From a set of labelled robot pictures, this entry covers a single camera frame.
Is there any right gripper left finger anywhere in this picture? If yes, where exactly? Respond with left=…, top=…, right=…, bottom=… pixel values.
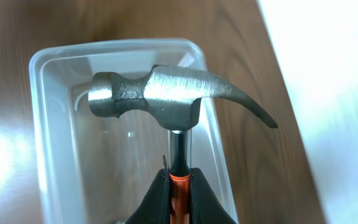
left=126, top=155, right=170, bottom=224

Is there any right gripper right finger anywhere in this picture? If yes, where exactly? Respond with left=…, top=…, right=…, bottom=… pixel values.
left=190, top=168, right=236, bottom=224

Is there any clear plastic container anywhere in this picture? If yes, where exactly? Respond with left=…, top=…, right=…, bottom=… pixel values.
left=28, top=38, right=239, bottom=224

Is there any claw hammer red black handle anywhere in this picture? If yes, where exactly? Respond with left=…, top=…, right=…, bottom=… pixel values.
left=88, top=65, right=278, bottom=223

